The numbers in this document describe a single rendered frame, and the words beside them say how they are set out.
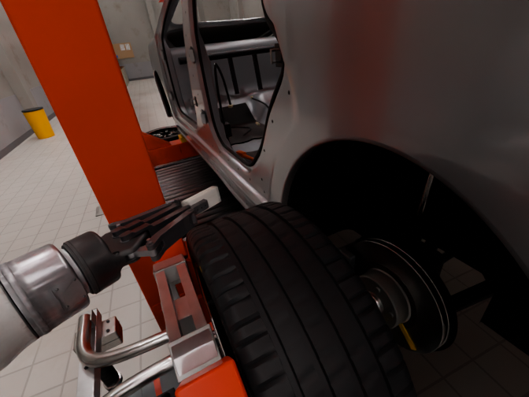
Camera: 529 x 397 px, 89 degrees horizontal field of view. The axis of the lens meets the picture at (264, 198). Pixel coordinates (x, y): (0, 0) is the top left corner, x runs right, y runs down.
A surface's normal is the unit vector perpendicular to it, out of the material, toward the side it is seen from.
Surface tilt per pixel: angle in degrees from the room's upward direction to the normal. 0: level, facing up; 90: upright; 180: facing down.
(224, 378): 35
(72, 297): 84
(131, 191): 90
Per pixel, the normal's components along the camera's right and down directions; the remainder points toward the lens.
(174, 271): 0.38, 0.06
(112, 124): 0.46, 0.42
